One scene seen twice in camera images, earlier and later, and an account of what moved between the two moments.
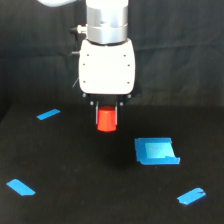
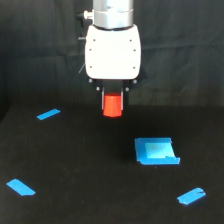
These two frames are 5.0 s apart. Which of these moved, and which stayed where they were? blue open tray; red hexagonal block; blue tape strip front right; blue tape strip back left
Moved: red hexagonal block
Stayed: blue tape strip back left; blue open tray; blue tape strip front right
